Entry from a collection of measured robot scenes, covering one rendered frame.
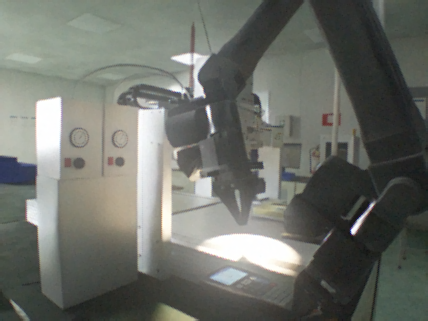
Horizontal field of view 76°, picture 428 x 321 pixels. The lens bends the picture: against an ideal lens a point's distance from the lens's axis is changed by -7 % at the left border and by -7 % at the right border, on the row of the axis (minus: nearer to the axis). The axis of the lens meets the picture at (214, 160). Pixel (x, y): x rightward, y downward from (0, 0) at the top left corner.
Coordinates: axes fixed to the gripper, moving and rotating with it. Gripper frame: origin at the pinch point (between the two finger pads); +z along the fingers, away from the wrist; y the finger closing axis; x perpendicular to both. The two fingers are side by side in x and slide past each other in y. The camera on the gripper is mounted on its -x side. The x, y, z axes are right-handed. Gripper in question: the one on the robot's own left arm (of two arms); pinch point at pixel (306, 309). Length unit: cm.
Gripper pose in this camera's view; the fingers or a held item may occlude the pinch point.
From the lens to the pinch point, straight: 49.4
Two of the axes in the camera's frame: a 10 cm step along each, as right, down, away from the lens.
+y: -6.4, 0.2, -7.7
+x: 6.5, 5.4, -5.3
